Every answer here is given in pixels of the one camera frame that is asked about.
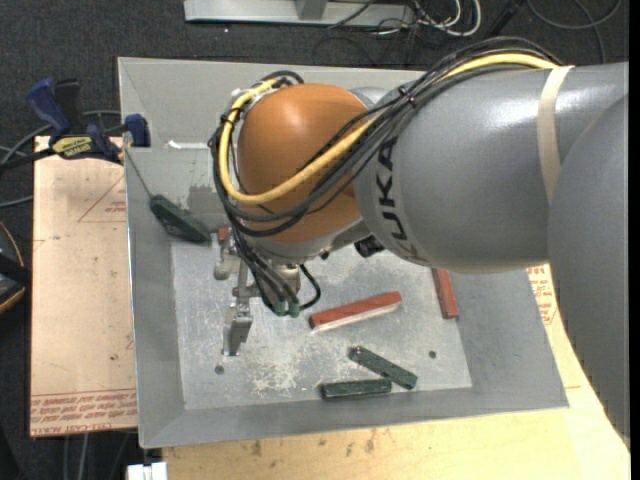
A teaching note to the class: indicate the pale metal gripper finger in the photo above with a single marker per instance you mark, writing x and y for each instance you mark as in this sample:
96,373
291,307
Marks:
224,267
239,329

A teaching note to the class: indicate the red-brown flat block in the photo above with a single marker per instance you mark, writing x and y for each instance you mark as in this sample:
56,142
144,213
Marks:
354,310
223,234
445,293

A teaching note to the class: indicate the grey metal bin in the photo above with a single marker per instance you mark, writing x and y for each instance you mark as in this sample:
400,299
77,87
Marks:
280,368

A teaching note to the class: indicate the dark green flat block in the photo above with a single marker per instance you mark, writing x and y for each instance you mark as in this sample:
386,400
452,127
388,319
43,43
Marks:
383,367
181,219
356,388

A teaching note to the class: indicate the brown cardboard board, red print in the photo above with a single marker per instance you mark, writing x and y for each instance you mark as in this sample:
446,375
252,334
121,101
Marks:
80,278

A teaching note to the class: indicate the black cylinder on white bracket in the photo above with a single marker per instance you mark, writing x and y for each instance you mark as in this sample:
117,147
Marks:
369,246

